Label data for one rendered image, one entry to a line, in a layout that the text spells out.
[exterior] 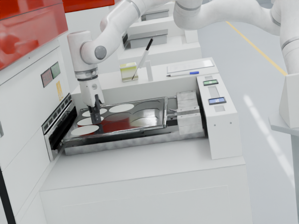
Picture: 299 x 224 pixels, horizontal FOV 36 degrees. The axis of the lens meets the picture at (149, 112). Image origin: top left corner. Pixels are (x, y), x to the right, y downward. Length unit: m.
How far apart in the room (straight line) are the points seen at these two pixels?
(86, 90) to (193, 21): 0.50
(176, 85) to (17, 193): 0.88
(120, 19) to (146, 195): 0.65
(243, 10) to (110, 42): 0.53
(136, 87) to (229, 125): 0.64
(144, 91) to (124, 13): 0.38
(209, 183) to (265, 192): 1.60
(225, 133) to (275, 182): 1.72
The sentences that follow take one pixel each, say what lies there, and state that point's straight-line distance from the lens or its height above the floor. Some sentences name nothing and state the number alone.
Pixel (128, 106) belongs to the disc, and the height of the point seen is 0.90.
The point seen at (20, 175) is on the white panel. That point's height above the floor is 0.92.
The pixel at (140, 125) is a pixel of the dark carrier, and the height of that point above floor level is 0.90.
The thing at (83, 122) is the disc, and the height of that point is 0.90.
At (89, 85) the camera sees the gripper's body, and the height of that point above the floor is 1.06.
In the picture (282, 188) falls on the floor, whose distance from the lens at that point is 3.03.
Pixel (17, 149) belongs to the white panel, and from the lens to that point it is 1.34.
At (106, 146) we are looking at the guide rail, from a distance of 1.66.
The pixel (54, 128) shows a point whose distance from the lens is 1.65.
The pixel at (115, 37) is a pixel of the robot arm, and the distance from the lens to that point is 1.60.
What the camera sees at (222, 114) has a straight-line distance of 1.39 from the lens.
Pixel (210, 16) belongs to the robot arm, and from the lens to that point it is 1.82.
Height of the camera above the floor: 1.38
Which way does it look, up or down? 16 degrees down
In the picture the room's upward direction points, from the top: 10 degrees counter-clockwise
